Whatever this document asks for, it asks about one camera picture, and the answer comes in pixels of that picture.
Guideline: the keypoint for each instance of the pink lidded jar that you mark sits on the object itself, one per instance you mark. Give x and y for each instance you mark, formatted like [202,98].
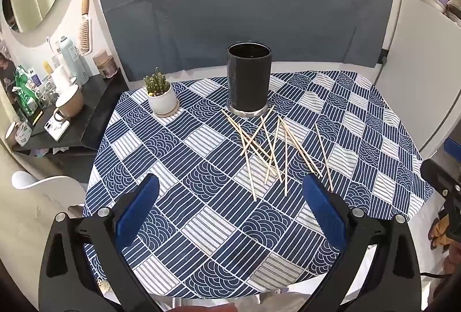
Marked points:
[105,65]

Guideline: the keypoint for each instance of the grey backdrop cloth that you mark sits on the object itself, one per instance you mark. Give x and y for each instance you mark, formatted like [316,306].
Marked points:
[234,2]

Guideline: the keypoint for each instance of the black side shelf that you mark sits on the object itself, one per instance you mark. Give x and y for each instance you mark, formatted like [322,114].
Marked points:
[97,106]

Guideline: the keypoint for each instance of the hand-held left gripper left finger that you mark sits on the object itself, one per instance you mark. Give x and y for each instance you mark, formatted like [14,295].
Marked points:
[138,211]

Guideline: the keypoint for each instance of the brown slipper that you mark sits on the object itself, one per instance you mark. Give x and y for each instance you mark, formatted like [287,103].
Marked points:
[438,232]

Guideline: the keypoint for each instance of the round wooden saucer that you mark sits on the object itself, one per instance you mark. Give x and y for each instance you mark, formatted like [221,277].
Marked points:
[173,112]

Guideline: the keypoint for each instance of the white panel board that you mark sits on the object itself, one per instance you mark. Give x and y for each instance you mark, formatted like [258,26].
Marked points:
[417,63]

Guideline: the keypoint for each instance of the wall poster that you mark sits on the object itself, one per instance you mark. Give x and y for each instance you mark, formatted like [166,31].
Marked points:
[5,70]

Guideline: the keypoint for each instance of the pale green spray bottle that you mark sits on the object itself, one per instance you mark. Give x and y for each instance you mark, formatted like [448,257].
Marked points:
[74,60]

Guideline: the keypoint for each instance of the wooden hairbrush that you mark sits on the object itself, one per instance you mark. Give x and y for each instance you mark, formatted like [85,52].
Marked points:
[85,34]

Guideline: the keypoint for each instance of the black clip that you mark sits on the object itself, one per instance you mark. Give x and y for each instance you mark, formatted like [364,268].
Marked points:
[381,57]

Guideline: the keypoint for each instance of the cream mug brown rim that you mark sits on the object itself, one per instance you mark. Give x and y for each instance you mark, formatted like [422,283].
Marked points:
[70,101]

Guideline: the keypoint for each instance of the green packet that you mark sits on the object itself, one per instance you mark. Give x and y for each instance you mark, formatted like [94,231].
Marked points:
[26,88]

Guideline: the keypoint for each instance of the pile of wooden chopsticks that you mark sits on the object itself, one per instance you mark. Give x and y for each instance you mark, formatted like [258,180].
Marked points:
[285,168]

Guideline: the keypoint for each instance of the white chair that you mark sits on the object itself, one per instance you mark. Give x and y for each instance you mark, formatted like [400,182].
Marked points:
[43,186]

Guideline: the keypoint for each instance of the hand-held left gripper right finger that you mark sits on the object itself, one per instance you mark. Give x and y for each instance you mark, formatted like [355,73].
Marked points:
[324,211]

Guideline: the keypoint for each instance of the small potted cactus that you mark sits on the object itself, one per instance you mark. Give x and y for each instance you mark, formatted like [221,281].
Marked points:
[162,99]

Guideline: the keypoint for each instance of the white slim bottle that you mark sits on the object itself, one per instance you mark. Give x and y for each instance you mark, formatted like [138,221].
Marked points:
[53,51]

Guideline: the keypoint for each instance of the black cylindrical utensil holder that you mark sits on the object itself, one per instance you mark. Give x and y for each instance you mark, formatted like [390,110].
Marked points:
[248,78]

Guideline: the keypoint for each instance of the small white box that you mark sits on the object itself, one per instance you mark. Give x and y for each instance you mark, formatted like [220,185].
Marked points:
[22,134]

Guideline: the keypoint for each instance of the white paper roll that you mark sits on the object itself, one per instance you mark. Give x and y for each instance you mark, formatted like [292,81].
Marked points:
[61,79]

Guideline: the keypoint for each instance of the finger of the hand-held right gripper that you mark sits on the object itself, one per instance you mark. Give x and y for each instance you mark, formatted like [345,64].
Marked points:
[453,147]
[441,175]

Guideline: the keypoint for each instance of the blue white patterned tablecloth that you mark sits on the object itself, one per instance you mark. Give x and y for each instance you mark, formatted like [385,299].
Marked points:
[201,160]

